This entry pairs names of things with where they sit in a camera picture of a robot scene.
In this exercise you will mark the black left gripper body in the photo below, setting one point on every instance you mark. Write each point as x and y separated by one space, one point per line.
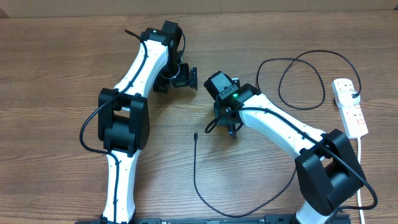
175 73

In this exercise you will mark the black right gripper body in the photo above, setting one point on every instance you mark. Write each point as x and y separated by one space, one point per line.
222 119

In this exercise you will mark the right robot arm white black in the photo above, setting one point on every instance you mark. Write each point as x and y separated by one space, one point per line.
327 168

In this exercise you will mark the white charger plug adapter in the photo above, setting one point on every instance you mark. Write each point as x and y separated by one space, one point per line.
347 98

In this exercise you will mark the white power strip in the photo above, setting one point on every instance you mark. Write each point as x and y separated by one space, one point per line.
352 117

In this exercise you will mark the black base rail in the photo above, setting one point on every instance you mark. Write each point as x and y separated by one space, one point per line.
268 219

